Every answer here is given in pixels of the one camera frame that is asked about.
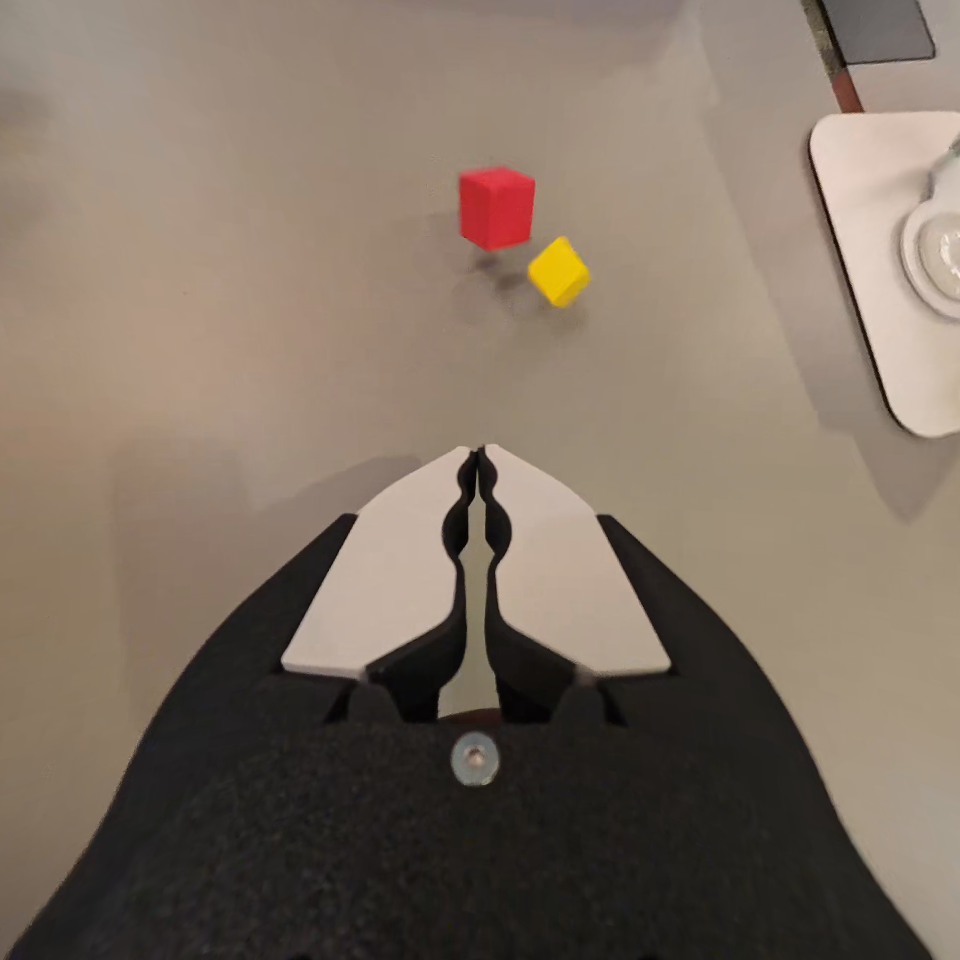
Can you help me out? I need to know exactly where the yellow wooden cube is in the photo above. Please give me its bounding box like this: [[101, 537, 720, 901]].
[[527, 236, 594, 310]]

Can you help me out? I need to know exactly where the white folding stand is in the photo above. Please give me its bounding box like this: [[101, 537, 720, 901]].
[[807, 110, 960, 441]]

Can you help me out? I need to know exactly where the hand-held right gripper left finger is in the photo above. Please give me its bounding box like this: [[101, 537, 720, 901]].
[[281, 444, 481, 721]]

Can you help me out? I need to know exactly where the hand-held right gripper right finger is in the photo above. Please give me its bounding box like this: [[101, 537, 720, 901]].
[[477, 444, 673, 721]]

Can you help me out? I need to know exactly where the red wooden cube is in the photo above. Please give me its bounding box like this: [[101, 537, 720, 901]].
[[458, 165, 538, 252]]

